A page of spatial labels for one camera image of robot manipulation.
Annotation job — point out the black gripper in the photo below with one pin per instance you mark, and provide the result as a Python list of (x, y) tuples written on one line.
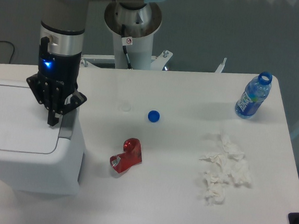
[(57, 73)]

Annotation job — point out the white trash can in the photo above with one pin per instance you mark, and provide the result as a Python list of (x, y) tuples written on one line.
[(36, 157)]

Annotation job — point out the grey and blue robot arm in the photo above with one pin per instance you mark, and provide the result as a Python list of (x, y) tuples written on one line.
[(64, 22)]

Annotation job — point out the crushed red can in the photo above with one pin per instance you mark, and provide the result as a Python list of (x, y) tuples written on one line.
[(131, 156)]

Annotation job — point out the blue bottle cap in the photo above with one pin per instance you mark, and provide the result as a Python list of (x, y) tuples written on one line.
[(153, 116)]

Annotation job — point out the crumpled white tissue paper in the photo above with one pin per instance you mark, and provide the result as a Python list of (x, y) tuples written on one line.
[(228, 166)]

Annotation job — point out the blue plastic water bottle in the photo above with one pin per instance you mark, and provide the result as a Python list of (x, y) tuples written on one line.
[(254, 95)]

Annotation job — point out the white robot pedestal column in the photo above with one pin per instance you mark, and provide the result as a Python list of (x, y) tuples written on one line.
[(133, 27)]

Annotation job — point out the white metal base frame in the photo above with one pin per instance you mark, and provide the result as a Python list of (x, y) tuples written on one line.
[(110, 61)]

